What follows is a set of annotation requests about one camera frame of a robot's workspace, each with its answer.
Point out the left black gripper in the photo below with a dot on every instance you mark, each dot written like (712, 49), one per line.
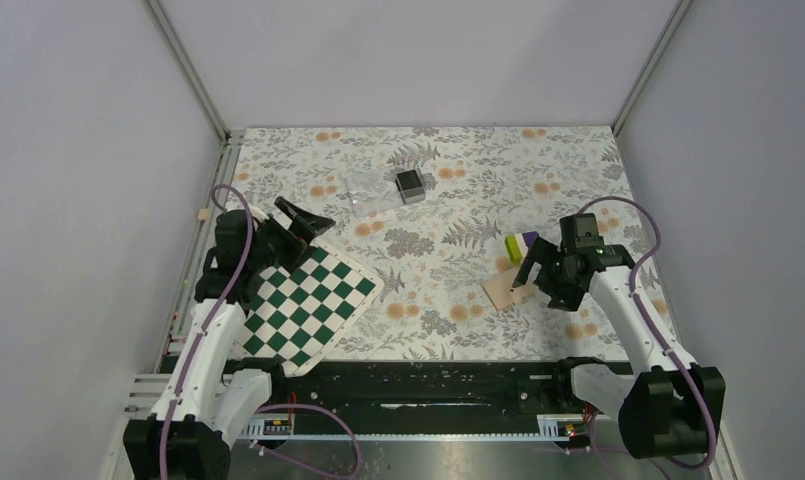
(299, 248)

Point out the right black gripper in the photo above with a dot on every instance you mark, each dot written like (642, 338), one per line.
(544, 252)

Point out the tan card holder wallet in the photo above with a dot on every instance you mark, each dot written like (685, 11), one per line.
(501, 293)

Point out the clear acrylic card box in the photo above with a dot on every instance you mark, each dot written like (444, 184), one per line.
(374, 192)

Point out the black credit card stack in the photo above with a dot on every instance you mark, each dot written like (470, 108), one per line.
(411, 186)

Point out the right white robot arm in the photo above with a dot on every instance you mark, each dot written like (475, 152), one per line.
(672, 406)

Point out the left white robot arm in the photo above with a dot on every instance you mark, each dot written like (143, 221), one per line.
(190, 431)

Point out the green purple toy brick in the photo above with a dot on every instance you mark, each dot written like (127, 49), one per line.
(517, 245)

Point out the green white chessboard mat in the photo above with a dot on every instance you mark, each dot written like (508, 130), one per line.
(296, 319)

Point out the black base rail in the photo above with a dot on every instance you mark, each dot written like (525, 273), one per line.
(418, 399)

